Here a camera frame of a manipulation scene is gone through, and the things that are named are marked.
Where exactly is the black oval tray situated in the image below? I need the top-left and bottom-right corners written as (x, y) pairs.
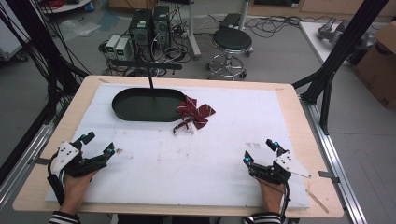
top-left (111, 87), bottom-right (188, 123)

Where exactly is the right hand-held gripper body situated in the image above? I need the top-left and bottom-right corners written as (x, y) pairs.
top-left (248, 151), bottom-right (313, 185)

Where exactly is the brown cardboard box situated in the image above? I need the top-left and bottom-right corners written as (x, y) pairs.
top-left (352, 21), bottom-right (396, 109)

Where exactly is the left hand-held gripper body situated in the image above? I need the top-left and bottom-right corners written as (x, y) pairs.
top-left (50, 141), bottom-right (108, 179)

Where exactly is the white low platform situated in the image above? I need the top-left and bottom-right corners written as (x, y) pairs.
top-left (298, 21), bottom-right (379, 65)

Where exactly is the black computer tower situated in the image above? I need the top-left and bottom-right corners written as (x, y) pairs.
top-left (128, 8), bottom-right (154, 49)
top-left (151, 5), bottom-right (172, 49)

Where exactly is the tangle of black floor cables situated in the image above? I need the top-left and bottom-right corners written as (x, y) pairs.
top-left (244, 15), bottom-right (335, 39)

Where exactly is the aluminium frame rail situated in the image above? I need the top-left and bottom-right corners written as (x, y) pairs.
top-left (0, 119), bottom-right (59, 212)
top-left (299, 94), bottom-right (369, 224)

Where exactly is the black round stool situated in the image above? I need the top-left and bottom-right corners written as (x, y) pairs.
top-left (205, 27), bottom-right (254, 82)

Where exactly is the person's right hand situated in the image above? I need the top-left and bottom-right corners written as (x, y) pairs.
top-left (258, 178), bottom-right (286, 215)

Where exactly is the white power supply box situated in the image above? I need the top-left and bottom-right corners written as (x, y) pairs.
top-left (114, 37), bottom-right (133, 62)
top-left (105, 34), bottom-right (121, 60)

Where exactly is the black T-shaped stand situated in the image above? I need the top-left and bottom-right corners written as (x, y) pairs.
top-left (110, 59), bottom-right (183, 98)

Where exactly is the person's left hand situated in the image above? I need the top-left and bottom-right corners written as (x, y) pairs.
top-left (60, 169), bottom-right (101, 216)

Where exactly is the white foam mat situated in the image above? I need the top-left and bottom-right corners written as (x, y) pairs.
top-left (45, 82), bottom-right (311, 210)

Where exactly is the hand-held gripper black cable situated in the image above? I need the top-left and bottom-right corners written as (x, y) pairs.
top-left (252, 174), bottom-right (291, 224)
top-left (46, 148), bottom-right (67, 207)

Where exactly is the left hand-held gripper black cable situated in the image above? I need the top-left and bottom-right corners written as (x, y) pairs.
top-left (46, 148), bottom-right (67, 207)

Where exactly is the white metal stand leg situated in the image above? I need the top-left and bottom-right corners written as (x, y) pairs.
top-left (186, 0), bottom-right (203, 61)

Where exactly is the right hand-held gripper black cable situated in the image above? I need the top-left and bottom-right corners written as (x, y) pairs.
top-left (252, 174), bottom-right (291, 224)

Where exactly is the thin wooden stick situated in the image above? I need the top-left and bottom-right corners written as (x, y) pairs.
top-left (304, 188), bottom-right (331, 215)

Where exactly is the black metal frame post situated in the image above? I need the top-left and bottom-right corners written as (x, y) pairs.
top-left (0, 0), bottom-right (92, 185)
top-left (291, 0), bottom-right (390, 136)

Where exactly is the red striped bow tie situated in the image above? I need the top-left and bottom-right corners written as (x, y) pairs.
top-left (173, 95), bottom-right (217, 136)

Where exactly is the flat black device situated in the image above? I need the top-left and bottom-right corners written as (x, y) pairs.
top-left (219, 12), bottom-right (243, 30)

